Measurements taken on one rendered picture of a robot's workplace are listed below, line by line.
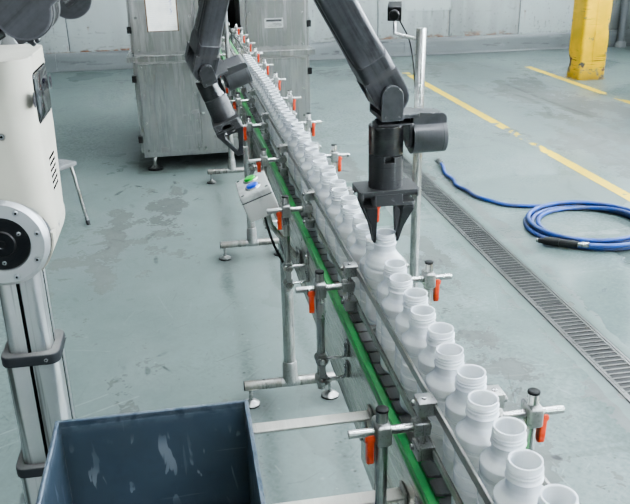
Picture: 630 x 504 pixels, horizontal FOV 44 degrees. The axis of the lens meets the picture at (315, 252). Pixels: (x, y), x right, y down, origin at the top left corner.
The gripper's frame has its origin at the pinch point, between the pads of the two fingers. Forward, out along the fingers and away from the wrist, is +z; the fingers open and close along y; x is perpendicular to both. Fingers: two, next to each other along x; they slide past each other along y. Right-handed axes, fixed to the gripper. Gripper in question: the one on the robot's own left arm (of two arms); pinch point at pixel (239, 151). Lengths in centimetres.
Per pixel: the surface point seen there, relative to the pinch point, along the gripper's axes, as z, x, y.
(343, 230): 11.5, -13.8, -43.6
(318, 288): 12, -5, -61
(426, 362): 11, -14, -97
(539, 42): 291, -461, 957
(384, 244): 7, -18, -67
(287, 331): 89, 13, 68
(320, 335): 22, -1, -60
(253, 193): 7.9, 0.7, -10.1
